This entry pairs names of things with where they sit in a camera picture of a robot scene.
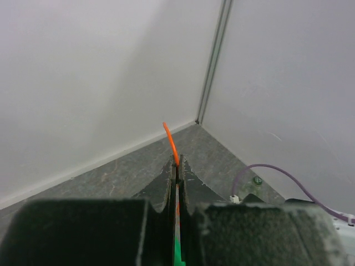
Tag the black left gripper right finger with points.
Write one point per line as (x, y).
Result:
(215, 232)

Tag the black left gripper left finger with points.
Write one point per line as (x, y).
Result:
(128, 231)

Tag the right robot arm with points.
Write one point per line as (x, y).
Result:
(293, 233)

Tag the green compartment tray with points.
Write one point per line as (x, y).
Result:
(177, 254)

